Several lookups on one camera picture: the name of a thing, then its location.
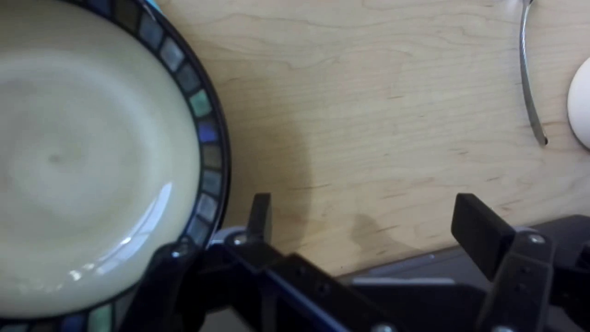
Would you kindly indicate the silver metal fork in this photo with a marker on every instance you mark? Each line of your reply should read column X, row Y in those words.
column 525, row 77

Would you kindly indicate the cream bowl with tiled rim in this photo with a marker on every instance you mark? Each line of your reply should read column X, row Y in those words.
column 112, row 165

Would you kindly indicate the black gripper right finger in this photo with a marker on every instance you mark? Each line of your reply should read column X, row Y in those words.
column 516, row 263

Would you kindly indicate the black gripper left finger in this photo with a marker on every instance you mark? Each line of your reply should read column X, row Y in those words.
column 291, row 294

